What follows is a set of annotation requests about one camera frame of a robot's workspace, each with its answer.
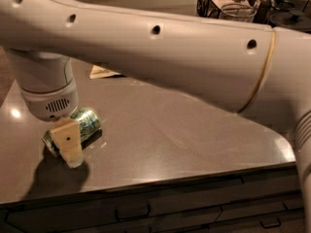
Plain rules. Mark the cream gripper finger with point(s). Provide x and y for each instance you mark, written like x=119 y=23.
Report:
x=66 y=136

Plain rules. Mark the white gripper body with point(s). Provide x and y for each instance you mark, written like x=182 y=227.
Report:
x=51 y=106

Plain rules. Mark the green soda can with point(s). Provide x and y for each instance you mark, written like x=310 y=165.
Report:
x=89 y=123

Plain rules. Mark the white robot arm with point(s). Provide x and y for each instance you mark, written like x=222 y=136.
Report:
x=259 y=72

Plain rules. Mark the brown chip bag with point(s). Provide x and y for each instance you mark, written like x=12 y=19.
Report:
x=98 y=72

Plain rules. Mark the dark drawer cabinet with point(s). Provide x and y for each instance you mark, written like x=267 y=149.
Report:
x=215 y=204

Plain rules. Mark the snack jar with black lid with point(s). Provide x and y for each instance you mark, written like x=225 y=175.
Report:
x=294 y=20

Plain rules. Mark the black drawer handle left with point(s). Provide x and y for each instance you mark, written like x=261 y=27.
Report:
x=131 y=212

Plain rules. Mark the black drawer handle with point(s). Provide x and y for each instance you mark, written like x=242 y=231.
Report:
x=268 y=223
x=131 y=212

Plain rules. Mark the black drawer handle right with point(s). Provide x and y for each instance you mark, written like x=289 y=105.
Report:
x=268 y=223

